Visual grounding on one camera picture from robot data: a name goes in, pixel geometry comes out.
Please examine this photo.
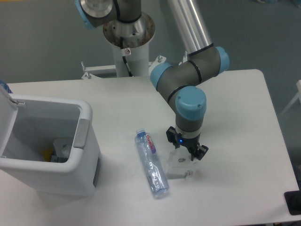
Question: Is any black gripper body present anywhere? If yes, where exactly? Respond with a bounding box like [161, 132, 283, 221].
[178, 133, 200, 152]

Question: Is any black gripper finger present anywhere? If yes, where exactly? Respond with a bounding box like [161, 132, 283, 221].
[166, 126, 180, 149]
[190, 145, 209, 161]

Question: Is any clear plastic water bottle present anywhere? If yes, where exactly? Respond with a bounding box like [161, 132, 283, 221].
[135, 129, 169, 199]

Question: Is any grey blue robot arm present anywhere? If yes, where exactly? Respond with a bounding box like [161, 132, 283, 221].
[75, 0, 230, 160]

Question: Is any white trash can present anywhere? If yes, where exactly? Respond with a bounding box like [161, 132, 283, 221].
[0, 89, 101, 196]

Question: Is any blue bottle behind can lid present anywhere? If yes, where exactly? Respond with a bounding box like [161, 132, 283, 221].
[0, 80, 12, 94]

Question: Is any black device at table edge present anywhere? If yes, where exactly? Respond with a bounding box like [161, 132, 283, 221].
[284, 190, 301, 216]

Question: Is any black cable on pedestal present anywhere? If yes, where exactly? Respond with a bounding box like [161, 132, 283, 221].
[119, 36, 134, 78]

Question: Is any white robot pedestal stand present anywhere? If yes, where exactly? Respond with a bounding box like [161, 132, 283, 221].
[81, 13, 167, 79]

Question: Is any white frame at right edge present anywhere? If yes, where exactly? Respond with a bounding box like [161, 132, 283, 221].
[279, 80, 301, 117]

